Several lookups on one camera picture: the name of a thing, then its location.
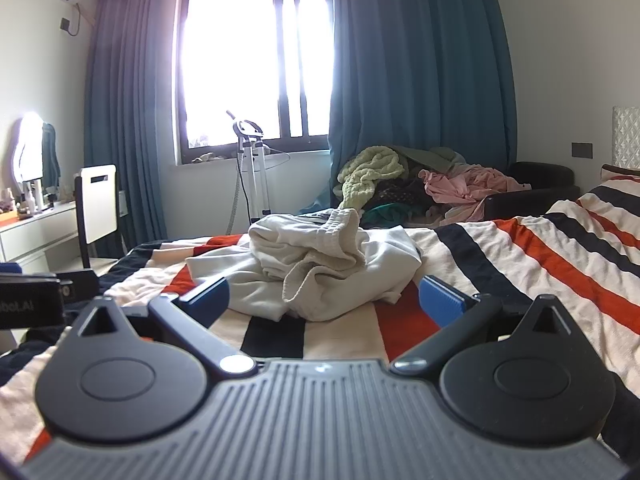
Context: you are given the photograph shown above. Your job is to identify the blue curtain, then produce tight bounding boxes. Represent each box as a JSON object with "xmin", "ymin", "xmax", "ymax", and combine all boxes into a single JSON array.
[
  {"xmin": 322, "ymin": 0, "xmax": 518, "ymax": 213},
  {"xmin": 82, "ymin": 0, "xmax": 192, "ymax": 257}
]

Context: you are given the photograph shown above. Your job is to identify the dark patterned garment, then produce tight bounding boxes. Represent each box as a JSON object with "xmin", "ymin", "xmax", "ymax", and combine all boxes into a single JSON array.
[{"xmin": 372, "ymin": 177, "xmax": 429, "ymax": 207}]

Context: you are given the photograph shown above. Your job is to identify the teal green garment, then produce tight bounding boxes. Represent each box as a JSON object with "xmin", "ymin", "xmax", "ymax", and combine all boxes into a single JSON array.
[{"xmin": 360, "ymin": 201, "xmax": 417, "ymax": 229}]

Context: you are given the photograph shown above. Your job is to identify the white quilted headboard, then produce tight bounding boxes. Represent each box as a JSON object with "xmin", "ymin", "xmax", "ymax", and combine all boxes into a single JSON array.
[{"xmin": 611, "ymin": 105, "xmax": 640, "ymax": 168}]

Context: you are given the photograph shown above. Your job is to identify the black armchair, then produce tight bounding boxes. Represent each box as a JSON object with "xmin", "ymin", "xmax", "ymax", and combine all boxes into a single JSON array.
[{"xmin": 479, "ymin": 161, "xmax": 582, "ymax": 222}]

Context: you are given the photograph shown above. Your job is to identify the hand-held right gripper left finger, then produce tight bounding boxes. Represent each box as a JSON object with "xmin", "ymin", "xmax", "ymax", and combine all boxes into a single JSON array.
[{"xmin": 72, "ymin": 276, "xmax": 258, "ymax": 379}]

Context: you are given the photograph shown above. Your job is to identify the striped blanket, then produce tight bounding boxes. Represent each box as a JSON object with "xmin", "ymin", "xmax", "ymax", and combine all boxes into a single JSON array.
[{"xmin": 0, "ymin": 164, "xmax": 640, "ymax": 461}]

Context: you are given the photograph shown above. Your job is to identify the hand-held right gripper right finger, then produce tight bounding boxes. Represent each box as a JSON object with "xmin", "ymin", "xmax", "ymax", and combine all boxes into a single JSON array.
[{"xmin": 390, "ymin": 274, "xmax": 581, "ymax": 376}]

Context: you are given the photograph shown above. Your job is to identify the white and black chair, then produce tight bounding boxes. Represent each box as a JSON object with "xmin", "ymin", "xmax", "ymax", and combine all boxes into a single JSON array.
[{"xmin": 73, "ymin": 164, "xmax": 127, "ymax": 269}]

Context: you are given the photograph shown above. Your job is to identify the window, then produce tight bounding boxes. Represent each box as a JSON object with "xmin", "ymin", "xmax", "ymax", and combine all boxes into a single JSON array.
[{"xmin": 175, "ymin": 0, "xmax": 334, "ymax": 166}]

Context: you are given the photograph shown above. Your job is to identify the pink garment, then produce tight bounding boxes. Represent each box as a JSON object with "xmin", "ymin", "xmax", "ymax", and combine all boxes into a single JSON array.
[{"xmin": 417, "ymin": 165, "xmax": 532, "ymax": 227}]

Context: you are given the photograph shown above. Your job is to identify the small cosmetics bottles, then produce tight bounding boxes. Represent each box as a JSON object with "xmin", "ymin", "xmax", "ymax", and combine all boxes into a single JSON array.
[{"xmin": 18, "ymin": 180, "xmax": 55, "ymax": 217}]

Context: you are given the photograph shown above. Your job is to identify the lit vanity mirror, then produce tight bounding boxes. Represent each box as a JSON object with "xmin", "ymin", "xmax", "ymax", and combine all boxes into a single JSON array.
[{"xmin": 12, "ymin": 112, "xmax": 45, "ymax": 184}]

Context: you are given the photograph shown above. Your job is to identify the cream white jacket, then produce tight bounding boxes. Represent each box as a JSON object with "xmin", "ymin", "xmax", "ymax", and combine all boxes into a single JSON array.
[{"xmin": 186, "ymin": 208, "xmax": 423, "ymax": 322}]

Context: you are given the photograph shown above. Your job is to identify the olive grey garment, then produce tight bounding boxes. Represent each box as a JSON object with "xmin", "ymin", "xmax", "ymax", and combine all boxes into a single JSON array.
[{"xmin": 387, "ymin": 145, "xmax": 469, "ymax": 176}]

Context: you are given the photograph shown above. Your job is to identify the white dresser desk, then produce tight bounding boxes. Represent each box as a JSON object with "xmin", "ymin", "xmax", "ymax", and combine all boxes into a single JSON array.
[{"xmin": 0, "ymin": 200, "xmax": 82, "ymax": 277}]

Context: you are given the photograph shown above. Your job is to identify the garment steamer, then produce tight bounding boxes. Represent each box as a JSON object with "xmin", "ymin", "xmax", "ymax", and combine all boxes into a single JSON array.
[{"xmin": 225, "ymin": 109, "xmax": 274, "ymax": 235}]

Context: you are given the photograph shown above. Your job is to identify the wire clothes hanger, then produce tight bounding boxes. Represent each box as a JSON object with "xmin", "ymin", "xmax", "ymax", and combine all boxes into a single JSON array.
[{"xmin": 259, "ymin": 146, "xmax": 292, "ymax": 172}]

